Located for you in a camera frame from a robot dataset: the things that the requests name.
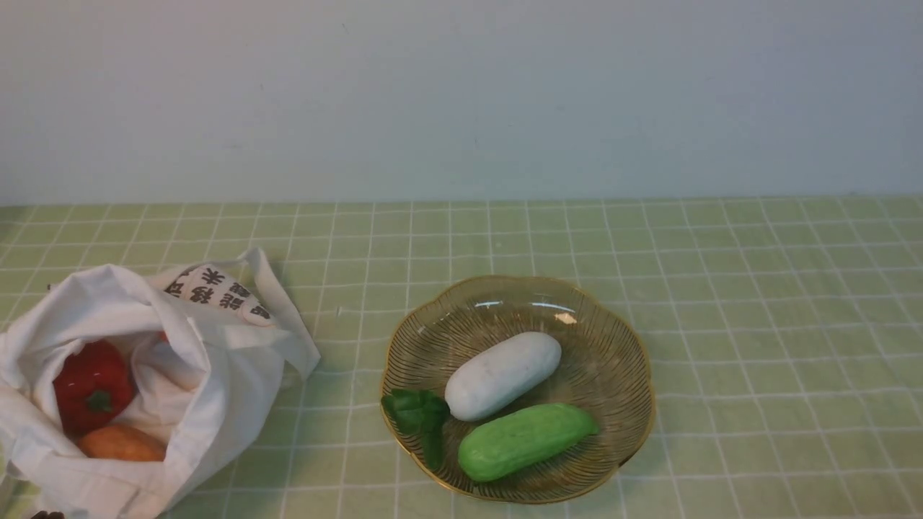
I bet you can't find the brown potato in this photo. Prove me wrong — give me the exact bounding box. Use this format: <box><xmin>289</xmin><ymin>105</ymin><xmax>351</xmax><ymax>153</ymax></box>
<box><xmin>76</xmin><ymin>424</ymin><xmax>166</xmax><ymax>462</ymax></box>

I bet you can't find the white cloth bag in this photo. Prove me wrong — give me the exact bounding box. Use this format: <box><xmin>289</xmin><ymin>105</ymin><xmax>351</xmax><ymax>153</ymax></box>
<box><xmin>2</xmin><ymin>247</ymin><xmax>320</xmax><ymax>518</ymax></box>

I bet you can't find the white radish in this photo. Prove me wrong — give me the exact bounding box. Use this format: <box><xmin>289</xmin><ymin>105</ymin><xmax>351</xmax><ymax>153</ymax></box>
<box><xmin>444</xmin><ymin>332</ymin><xmax>562</xmax><ymax>422</ymax></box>

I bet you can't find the amber glass plate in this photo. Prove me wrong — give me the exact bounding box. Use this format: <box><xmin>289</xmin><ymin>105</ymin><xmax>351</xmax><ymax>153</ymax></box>
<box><xmin>380</xmin><ymin>275</ymin><xmax>655</xmax><ymax>505</ymax></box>

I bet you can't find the dark green leaf vegetable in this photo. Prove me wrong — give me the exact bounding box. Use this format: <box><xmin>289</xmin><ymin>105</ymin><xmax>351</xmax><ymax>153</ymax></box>
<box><xmin>380</xmin><ymin>388</ymin><xmax>451</xmax><ymax>471</ymax></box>

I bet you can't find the green cucumber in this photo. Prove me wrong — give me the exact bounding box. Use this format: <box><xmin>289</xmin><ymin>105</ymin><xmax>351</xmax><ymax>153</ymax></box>
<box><xmin>458</xmin><ymin>403</ymin><xmax>599</xmax><ymax>482</ymax></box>

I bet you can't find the red bell pepper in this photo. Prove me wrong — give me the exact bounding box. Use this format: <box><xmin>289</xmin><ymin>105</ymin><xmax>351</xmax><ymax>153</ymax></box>
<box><xmin>53</xmin><ymin>340</ymin><xmax>136</xmax><ymax>437</ymax></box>

